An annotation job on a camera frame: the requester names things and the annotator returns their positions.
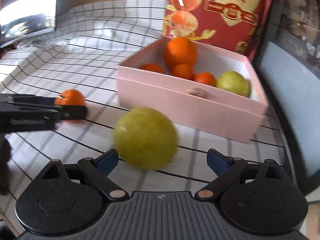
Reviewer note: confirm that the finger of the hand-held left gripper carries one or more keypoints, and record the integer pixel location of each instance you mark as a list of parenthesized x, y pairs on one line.
[(73, 112), (30, 99)]

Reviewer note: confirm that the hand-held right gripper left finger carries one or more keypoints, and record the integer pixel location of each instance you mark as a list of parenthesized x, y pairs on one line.
[(107, 161)]

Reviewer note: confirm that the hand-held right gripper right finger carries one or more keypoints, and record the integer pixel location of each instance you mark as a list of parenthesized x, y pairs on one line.
[(217, 161)]

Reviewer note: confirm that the small tangerine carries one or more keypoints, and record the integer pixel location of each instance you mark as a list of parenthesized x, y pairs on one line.
[(183, 72), (71, 98), (152, 68), (205, 78)]

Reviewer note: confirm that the yellow-green lemon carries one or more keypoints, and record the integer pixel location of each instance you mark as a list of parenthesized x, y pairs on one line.
[(232, 82), (145, 137)]

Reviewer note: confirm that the pink cardboard box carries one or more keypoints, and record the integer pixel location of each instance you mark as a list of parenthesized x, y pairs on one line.
[(187, 115)]

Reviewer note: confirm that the large orange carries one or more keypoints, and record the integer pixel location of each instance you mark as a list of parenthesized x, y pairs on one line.
[(180, 52)]

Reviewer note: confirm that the white black-checked tablecloth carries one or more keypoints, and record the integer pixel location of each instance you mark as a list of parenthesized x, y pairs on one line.
[(82, 142)]

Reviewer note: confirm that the dark computer monitor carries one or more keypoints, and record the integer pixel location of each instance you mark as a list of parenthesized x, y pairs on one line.
[(30, 12)]

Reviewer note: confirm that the red printed snack bag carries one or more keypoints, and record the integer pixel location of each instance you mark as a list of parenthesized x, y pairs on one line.
[(217, 32)]

